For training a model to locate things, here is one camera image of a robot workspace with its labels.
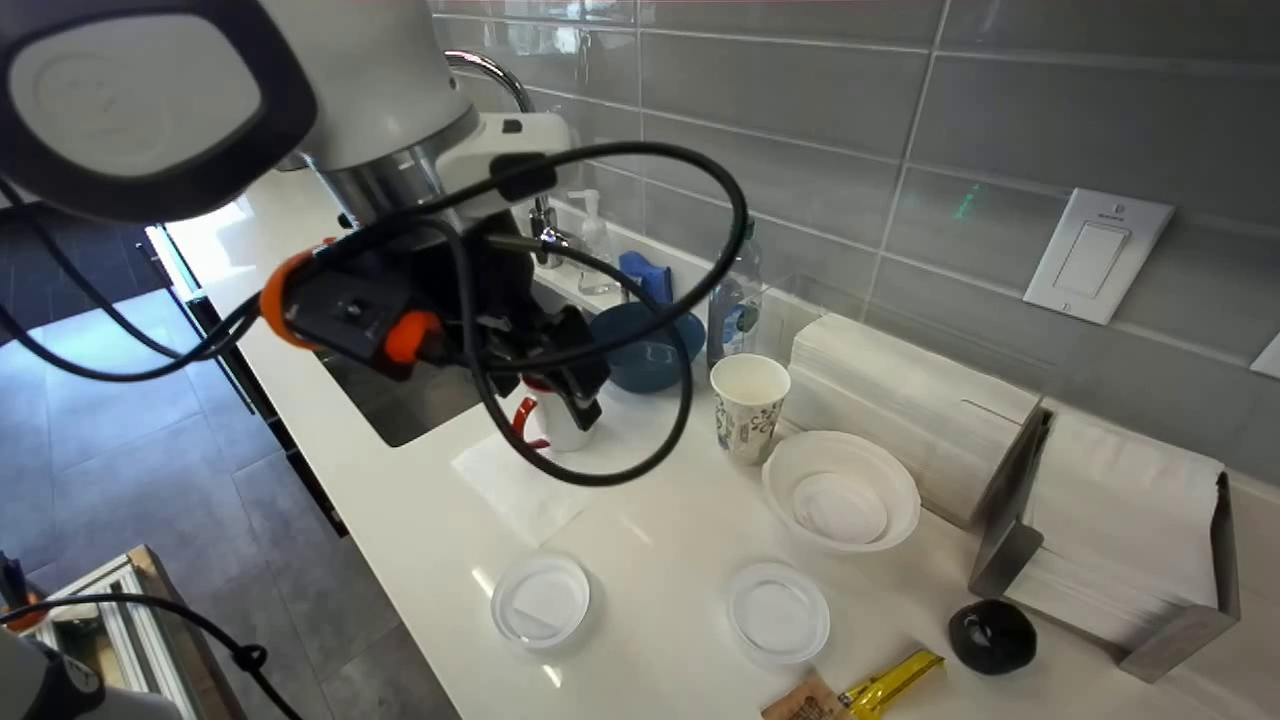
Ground loose white napkin stack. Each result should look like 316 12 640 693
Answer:
784 310 1043 533

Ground metal napkin holder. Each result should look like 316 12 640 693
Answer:
967 402 1245 687

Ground thin black cable with connector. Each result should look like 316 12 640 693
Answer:
0 590 305 720

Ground white paper sheet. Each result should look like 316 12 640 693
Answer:
453 421 673 553

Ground white cup with red inside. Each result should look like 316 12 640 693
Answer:
509 379 609 463

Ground blue bowl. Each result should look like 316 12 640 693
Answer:
590 301 709 397

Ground blue sponge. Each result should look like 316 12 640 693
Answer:
618 247 677 310

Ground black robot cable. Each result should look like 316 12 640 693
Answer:
0 135 752 490

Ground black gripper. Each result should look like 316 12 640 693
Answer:
444 212 618 430

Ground clear bottle with green cap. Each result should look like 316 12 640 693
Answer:
706 224 772 370

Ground yellow tool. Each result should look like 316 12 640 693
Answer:
837 642 947 720

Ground stainless steel sink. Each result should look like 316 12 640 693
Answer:
316 347 487 451

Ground round white lid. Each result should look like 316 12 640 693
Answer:
725 557 837 673
487 553 596 654

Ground clear soap dispenser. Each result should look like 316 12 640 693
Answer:
574 182 623 301

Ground black round lid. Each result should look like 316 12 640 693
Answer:
944 594 1041 681

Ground metal frame cart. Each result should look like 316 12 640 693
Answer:
26 541 255 720

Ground white napkin stack in holder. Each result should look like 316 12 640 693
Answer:
1004 397 1232 650

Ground white wall switch plate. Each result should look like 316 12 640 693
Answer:
1021 182 1181 327

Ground grey tripod head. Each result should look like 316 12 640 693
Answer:
0 623 109 720

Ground patterned paper cup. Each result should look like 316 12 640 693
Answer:
709 347 795 472

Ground black wrist camera orange clips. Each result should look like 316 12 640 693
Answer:
255 245 449 385

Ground white bowl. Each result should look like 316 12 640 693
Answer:
760 426 923 558

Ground brown packet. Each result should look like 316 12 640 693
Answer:
758 673 851 720

